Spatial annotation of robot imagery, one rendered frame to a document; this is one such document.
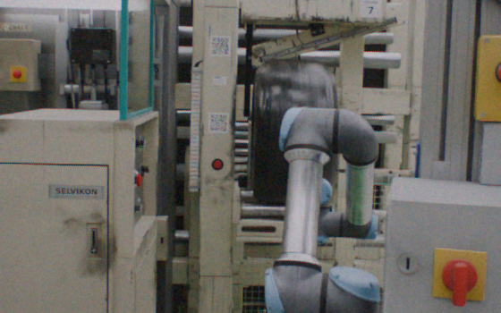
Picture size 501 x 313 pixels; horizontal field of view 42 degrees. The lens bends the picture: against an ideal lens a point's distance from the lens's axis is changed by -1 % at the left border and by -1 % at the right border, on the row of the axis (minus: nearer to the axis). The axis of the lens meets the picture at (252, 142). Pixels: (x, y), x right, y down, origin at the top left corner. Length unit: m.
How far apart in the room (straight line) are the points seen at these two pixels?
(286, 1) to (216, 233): 1.00
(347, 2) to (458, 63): 1.72
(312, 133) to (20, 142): 0.78
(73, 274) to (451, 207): 1.20
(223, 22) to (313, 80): 0.41
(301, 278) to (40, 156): 0.77
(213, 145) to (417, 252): 1.65
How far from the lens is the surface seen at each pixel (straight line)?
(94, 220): 1.82
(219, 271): 2.60
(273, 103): 2.32
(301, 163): 1.62
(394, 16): 2.98
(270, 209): 2.46
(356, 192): 1.81
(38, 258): 1.88
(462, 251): 0.93
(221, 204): 2.53
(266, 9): 2.77
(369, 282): 1.53
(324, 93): 2.36
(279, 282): 1.54
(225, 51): 2.49
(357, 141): 1.65
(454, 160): 1.12
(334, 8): 2.79
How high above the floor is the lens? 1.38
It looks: 5 degrees down
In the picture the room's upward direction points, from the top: 2 degrees clockwise
